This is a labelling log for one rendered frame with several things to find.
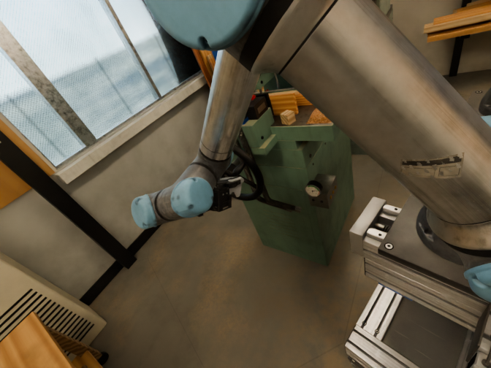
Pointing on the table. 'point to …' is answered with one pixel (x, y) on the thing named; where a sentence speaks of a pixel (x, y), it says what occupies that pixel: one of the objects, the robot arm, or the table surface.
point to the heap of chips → (318, 117)
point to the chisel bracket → (264, 79)
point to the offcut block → (288, 117)
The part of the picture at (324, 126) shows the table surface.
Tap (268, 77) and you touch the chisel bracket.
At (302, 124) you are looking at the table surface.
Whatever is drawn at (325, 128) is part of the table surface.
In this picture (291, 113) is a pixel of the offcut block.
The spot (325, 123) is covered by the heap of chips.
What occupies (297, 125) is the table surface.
